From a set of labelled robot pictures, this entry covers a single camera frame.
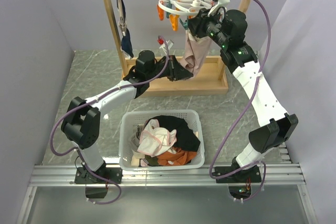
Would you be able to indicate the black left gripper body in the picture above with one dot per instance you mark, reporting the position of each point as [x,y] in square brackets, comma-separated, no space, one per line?
[159,67]

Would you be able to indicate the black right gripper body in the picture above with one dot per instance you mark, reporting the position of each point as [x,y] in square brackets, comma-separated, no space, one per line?
[210,25]

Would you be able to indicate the white clip hanger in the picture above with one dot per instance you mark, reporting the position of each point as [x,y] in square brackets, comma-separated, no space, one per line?
[178,12]

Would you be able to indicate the pink beige underwear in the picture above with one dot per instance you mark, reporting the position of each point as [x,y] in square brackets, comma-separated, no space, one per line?
[195,53]

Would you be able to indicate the black underwear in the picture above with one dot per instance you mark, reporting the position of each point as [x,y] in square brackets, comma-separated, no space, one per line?
[185,137]

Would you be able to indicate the white underwear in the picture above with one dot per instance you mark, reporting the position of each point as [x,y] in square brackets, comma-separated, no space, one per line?
[155,140]

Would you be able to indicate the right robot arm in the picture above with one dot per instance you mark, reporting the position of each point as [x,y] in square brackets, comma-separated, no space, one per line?
[276,125]

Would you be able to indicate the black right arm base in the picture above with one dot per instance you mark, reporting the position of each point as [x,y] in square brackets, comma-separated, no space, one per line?
[242,185]

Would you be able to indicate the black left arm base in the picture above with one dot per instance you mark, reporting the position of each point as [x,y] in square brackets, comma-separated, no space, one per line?
[97,178]

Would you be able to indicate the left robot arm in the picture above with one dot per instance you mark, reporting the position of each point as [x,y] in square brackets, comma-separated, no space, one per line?
[82,123]

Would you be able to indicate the navy blue underwear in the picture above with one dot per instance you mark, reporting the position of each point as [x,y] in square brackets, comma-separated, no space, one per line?
[126,45]

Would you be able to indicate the wooden clip hanger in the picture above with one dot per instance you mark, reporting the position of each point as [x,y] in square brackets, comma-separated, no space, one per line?
[122,20]

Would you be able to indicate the wooden clothes rack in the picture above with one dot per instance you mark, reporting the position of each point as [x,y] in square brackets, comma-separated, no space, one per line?
[211,79]

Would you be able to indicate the white plastic laundry basket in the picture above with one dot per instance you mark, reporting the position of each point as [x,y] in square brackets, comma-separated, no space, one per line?
[135,161]

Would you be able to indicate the grey garment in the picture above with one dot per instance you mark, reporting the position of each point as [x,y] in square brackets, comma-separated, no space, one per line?
[135,140]

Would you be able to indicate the orange brown garment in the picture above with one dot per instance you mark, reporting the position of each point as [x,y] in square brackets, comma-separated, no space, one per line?
[178,157]

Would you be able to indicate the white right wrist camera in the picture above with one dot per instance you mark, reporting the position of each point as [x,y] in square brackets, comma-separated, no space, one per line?
[217,4]

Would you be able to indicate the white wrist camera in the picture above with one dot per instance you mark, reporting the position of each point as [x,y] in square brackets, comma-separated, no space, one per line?
[217,4]
[164,45]

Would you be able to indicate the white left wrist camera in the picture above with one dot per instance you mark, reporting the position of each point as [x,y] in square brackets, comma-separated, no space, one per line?
[164,45]

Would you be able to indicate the aluminium mounting rail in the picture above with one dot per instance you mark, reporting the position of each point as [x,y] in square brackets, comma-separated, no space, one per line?
[64,176]

